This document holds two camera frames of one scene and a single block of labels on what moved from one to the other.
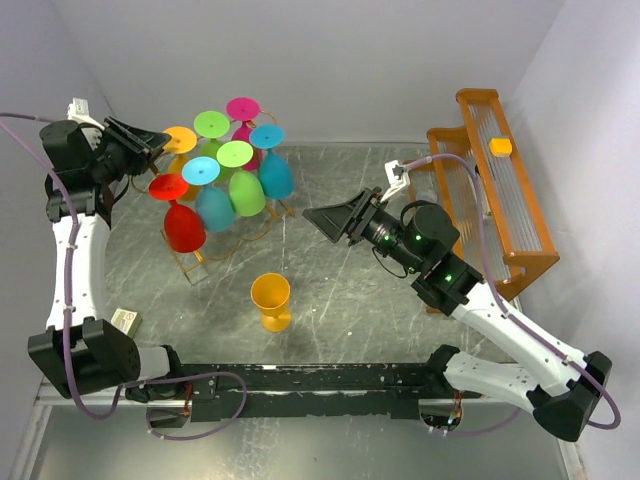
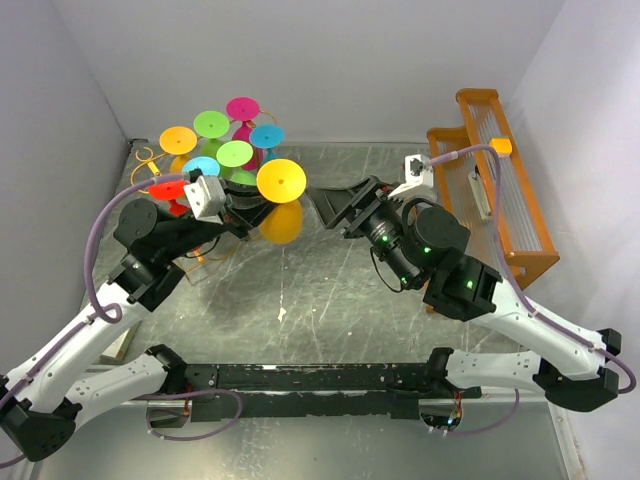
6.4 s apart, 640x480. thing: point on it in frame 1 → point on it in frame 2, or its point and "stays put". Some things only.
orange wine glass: x=271 y=292 → x=281 y=183
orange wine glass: x=183 y=139 stays put
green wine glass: x=246 y=192 stays put
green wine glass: x=209 y=126 stays put
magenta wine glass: x=245 y=109 stays put
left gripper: x=140 y=143 → x=251 y=207
